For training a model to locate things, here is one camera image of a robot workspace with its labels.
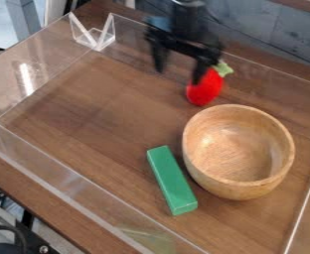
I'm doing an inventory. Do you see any black cable lower left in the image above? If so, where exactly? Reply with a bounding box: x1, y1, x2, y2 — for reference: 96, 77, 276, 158
0, 223, 31, 254

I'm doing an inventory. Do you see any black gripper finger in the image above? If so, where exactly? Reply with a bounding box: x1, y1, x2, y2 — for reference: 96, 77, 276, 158
193, 57, 216, 85
151, 42, 170, 73

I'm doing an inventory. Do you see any green rectangular block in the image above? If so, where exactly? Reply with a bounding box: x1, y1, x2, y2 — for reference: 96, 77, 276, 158
147, 146, 200, 216

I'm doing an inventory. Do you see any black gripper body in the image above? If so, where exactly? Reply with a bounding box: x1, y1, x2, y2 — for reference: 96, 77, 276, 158
145, 0, 224, 64

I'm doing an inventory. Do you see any red plush strawberry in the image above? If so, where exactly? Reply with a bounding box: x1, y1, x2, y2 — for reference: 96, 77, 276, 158
186, 61, 233, 106

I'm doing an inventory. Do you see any clear acrylic tray enclosure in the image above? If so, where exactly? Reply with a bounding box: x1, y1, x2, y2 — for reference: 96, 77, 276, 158
0, 14, 310, 254

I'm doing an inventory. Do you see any wooden bowl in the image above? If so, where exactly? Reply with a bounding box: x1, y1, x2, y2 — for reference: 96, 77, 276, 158
182, 104, 296, 200

